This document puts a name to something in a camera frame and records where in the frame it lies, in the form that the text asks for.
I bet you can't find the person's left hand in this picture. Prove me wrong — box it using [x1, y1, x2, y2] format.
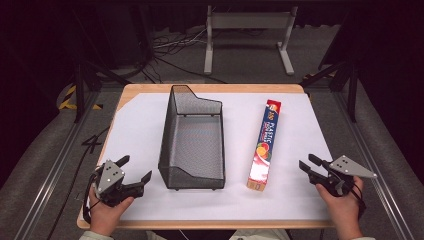
[87, 186, 135, 238]

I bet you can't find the thin black floor cable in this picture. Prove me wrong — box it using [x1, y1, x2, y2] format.
[45, 126, 111, 240]

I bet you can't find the bundle of floor cables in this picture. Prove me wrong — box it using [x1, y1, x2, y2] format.
[141, 27, 229, 85]

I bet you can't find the person's left sleeve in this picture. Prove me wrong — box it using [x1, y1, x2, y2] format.
[78, 230, 115, 240]

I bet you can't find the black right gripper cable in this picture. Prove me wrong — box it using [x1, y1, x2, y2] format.
[346, 179, 368, 220]

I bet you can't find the black tripod stand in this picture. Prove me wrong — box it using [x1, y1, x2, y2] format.
[299, 49, 362, 124]
[68, 6, 132, 124]

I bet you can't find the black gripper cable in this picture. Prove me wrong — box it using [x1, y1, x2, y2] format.
[81, 165, 101, 225]
[346, 179, 368, 220]

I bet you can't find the white metal stand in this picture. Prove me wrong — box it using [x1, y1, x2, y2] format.
[203, 4, 299, 76]

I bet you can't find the white paper sheet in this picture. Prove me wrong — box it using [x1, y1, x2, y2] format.
[96, 92, 335, 222]

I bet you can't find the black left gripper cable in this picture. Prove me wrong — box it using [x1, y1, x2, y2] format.
[81, 165, 101, 225]

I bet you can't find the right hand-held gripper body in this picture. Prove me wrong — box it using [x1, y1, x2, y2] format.
[309, 154, 379, 198]

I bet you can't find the person's right hand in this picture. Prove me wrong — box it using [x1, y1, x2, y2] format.
[315, 175, 365, 240]

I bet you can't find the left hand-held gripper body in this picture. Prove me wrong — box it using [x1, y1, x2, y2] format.
[90, 159, 146, 208]

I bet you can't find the yellow black striped tape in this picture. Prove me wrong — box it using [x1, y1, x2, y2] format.
[58, 84, 103, 111]

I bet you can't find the aluminium floor rail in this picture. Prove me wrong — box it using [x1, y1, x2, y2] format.
[12, 90, 101, 240]
[333, 90, 416, 240]

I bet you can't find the long plastic wrap box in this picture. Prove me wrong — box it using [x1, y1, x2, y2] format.
[246, 98, 282, 193]

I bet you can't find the black wire mesh basket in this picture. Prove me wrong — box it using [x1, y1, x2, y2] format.
[157, 84, 227, 192]

